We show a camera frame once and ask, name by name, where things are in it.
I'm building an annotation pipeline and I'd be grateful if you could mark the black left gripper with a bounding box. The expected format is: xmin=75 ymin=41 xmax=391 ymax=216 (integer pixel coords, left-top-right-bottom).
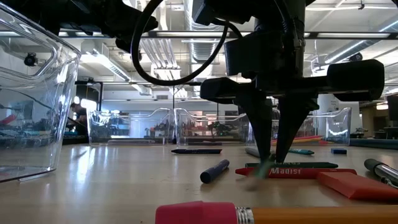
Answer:
xmin=102 ymin=0 xmax=160 ymax=54

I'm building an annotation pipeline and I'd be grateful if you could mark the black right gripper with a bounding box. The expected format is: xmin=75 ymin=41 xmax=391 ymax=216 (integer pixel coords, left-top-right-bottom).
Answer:
xmin=199 ymin=29 xmax=386 ymax=164

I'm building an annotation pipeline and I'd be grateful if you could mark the periwinkle crayon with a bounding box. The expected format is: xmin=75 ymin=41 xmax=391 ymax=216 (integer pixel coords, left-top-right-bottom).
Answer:
xmin=244 ymin=147 xmax=261 ymax=158

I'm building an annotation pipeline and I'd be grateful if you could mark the green crayon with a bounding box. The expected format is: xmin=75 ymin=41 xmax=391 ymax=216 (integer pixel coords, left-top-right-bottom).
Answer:
xmin=244 ymin=161 xmax=340 ymax=170
xmin=287 ymin=148 xmax=315 ymax=156

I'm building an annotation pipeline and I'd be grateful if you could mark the green pencil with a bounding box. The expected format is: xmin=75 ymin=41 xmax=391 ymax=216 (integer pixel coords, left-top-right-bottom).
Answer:
xmin=245 ymin=155 xmax=276 ymax=191

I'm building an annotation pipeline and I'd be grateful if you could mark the large clear plastic bin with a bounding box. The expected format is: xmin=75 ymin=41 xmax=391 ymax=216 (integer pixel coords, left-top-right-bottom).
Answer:
xmin=0 ymin=2 xmax=83 ymax=184

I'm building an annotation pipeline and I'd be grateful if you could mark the red crayon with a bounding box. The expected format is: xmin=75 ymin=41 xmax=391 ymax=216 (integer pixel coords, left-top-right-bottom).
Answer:
xmin=234 ymin=167 xmax=358 ymax=180

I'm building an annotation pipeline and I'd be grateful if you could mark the white pillar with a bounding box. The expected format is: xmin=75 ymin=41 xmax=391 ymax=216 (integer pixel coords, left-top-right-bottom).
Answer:
xmin=317 ymin=93 xmax=361 ymax=138

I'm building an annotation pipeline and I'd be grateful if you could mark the orange pencil with pink eraser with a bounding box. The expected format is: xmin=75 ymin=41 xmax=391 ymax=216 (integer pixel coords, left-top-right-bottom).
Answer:
xmin=154 ymin=200 xmax=398 ymax=224

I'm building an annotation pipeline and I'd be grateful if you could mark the red eraser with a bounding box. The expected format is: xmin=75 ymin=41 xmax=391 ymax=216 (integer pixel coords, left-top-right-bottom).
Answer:
xmin=316 ymin=171 xmax=398 ymax=201

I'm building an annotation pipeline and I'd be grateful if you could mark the person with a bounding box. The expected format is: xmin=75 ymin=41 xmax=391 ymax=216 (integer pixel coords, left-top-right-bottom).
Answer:
xmin=67 ymin=101 xmax=89 ymax=138

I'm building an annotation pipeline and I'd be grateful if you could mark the black and silver pen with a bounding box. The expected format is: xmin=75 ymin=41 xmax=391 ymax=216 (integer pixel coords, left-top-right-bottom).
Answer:
xmin=363 ymin=157 xmax=398 ymax=190

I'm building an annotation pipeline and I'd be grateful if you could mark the dark monitor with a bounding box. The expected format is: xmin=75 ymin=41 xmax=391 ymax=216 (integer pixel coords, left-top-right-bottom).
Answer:
xmin=386 ymin=94 xmax=398 ymax=123

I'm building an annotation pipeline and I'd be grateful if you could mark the black horizontal beam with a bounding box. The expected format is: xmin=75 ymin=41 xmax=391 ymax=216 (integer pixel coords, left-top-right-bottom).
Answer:
xmin=58 ymin=30 xmax=398 ymax=40

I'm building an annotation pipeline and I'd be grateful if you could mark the black right camera cable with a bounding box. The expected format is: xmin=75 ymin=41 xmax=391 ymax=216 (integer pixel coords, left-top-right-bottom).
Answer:
xmin=129 ymin=0 xmax=237 ymax=87

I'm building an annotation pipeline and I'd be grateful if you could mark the silver ventilation duct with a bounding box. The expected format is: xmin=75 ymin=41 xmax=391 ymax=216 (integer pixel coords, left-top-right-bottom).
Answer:
xmin=182 ymin=0 xmax=224 ymax=65

